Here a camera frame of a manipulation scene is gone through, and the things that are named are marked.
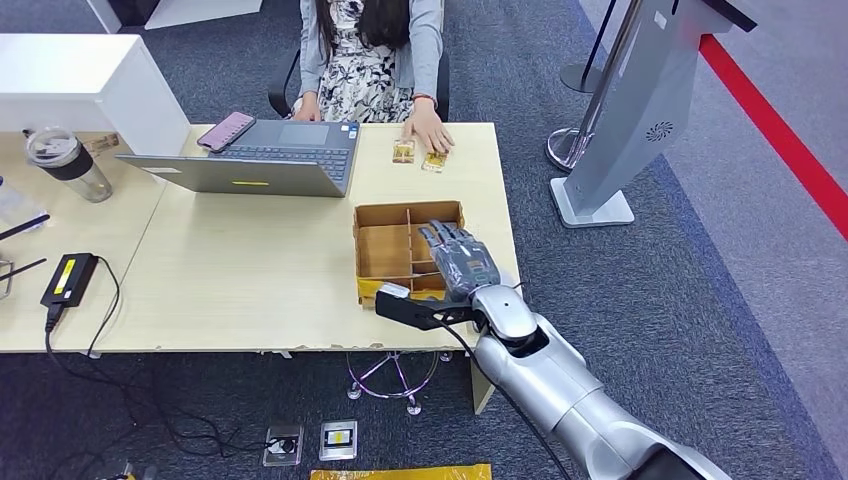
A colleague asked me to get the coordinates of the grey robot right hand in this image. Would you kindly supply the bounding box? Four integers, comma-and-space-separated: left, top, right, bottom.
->
417, 219, 503, 303

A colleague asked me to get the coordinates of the person's left hand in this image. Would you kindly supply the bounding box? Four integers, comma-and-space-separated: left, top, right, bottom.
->
402, 97, 456, 156

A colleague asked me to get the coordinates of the person's right hand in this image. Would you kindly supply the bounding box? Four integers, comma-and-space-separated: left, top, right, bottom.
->
291, 92, 324, 123

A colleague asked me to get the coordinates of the divided cardboard box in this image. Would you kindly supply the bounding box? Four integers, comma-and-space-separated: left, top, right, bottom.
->
352, 200, 467, 310

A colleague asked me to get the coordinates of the person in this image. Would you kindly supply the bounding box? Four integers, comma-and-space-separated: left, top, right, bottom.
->
291, 0, 457, 156

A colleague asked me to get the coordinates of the grey laptop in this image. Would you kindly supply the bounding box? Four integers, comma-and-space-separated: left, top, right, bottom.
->
114, 119, 362, 199

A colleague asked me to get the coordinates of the smartphone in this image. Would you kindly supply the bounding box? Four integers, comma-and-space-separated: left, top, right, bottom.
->
195, 111, 257, 154

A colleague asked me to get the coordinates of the yellow plastic strip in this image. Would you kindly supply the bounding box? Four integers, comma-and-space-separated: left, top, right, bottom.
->
357, 278, 386, 309

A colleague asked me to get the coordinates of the pale wooden desk leg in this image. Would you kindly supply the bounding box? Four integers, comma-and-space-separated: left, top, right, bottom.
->
470, 357, 499, 417

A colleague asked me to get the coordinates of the white furniture unit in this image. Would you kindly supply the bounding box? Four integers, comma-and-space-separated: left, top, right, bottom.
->
86, 0, 265, 33

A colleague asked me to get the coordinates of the chrome stool base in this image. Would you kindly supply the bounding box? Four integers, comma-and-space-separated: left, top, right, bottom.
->
345, 351, 456, 417

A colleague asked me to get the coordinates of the small brown packet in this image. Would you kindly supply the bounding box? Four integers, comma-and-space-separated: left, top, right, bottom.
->
86, 133, 122, 157

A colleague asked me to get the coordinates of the grey kiosk stand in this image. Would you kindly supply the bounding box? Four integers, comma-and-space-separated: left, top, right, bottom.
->
548, 0, 758, 230

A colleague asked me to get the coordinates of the floor socket with yellow label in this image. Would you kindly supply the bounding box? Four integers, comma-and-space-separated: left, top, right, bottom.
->
318, 420, 359, 463

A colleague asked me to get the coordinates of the yellow plastic bag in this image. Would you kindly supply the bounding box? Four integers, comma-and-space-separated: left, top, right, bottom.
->
309, 464, 493, 480

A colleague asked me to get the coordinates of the clear tumbler with lid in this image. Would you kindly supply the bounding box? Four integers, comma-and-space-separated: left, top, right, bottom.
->
24, 127, 114, 205

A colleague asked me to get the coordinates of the open floor socket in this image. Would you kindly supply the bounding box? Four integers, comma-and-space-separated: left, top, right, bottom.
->
262, 423, 306, 468

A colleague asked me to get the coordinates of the black power adapter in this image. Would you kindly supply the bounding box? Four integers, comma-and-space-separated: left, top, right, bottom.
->
39, 252, 99, 309

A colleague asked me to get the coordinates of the black pen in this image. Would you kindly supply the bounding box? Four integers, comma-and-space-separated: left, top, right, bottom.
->
0, 257, 49, 283
0, 213, 52, 243

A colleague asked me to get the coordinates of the clear plastic bag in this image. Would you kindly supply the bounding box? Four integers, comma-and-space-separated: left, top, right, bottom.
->
0, 173, 49, 230

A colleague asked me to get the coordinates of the grey and yellow floor gadget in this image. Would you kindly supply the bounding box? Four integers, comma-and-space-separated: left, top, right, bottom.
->
99, 462, 160, 480

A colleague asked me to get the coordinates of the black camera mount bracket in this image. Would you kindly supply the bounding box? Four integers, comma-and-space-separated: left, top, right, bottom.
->
374, 289, 488, 332

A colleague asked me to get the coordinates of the chrome stanchion post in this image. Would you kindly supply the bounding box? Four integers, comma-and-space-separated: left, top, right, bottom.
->
545, 0, 647, 175

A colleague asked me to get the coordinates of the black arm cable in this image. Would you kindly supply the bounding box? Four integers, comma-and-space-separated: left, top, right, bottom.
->
437, 317, 574, 480

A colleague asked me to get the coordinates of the black stanchion post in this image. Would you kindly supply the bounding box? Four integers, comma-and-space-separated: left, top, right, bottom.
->
559, 0, 621, 95

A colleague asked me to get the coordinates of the black adapter cable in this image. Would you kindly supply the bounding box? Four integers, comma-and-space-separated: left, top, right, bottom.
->
41, 256, 295, 466

